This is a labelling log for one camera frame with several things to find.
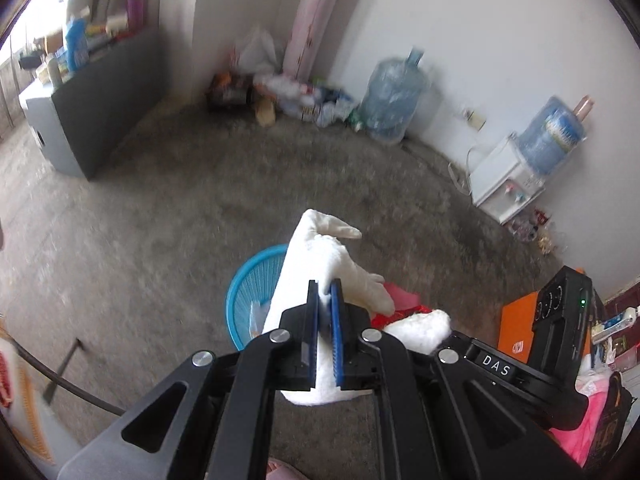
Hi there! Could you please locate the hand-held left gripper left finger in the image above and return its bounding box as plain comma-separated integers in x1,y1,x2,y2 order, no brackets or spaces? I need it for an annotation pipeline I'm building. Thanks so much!
57,280,320,480

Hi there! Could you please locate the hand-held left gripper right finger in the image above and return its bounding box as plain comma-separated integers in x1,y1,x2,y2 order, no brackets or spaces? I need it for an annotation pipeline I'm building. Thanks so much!
331,280,586,480

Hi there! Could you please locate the red and white snack bag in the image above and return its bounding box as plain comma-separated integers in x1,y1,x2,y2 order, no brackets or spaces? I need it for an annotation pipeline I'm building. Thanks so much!
370,282,433,331

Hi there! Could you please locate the white fluffy towel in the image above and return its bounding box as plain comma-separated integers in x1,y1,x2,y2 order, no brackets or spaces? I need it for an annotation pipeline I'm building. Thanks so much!
262,208,451,407

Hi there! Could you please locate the blue mesh wastebasket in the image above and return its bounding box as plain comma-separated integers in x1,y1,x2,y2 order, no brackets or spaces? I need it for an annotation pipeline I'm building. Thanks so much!
225,244,301,353

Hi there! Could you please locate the orange box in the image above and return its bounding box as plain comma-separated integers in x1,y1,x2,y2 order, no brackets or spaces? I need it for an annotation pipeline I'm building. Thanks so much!
500,289,547,362

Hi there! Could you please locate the heap of small colourful items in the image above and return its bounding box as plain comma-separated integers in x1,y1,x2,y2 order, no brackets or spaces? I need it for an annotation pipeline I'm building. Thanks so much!
509,209,557,256

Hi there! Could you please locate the pink cloth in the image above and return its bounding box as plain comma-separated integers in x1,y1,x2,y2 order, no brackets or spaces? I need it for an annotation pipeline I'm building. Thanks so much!
550,359,623,467

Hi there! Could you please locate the pink slipper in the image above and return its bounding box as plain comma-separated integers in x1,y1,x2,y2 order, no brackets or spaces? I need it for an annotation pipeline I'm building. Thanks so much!
266,459,302,480

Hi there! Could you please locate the white water dispenser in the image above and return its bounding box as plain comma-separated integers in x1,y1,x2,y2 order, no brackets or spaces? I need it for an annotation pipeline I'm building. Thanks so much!
471,135,547,224

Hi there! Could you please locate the blue water jug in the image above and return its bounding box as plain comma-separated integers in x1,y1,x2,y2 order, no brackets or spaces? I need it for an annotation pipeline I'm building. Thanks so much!
516,94,596,177

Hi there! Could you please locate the cardboard piece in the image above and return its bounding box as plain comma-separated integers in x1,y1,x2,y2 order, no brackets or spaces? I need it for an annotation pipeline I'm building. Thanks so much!
256,96,277,127

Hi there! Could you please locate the pile of plastic litter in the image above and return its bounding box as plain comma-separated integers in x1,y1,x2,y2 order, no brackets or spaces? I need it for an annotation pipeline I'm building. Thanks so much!
275,74,362,130

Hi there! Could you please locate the large clear water jug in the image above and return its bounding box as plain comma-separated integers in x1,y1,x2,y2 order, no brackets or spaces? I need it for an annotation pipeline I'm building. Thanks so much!
359,49,432,145

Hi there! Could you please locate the black box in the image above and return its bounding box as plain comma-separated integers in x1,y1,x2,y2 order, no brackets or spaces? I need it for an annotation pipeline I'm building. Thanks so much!
207,72,252,112

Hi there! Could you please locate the white plastic bag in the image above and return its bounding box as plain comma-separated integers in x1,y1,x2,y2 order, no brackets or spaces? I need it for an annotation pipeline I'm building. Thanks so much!
235,27,282,76

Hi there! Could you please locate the grey cabinet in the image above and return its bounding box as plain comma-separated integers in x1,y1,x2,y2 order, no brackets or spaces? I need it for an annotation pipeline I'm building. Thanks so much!
19,29,167,182

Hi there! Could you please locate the pink rolled mat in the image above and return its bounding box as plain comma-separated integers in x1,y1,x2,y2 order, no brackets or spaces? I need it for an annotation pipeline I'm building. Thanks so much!
284,0,352,81

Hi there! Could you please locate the pink cup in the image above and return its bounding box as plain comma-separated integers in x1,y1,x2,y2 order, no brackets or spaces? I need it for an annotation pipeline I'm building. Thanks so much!
127,0,147,32

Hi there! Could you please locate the blue spray bottle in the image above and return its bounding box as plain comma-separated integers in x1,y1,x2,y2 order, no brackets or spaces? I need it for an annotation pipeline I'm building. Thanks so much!
64,16,92,72

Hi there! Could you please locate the cardboard box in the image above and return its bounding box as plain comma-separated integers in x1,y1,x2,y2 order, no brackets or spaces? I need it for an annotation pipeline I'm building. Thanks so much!
35,30,66,56

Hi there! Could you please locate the white cable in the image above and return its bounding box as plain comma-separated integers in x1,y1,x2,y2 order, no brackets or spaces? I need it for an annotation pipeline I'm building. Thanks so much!
448,144,483,197

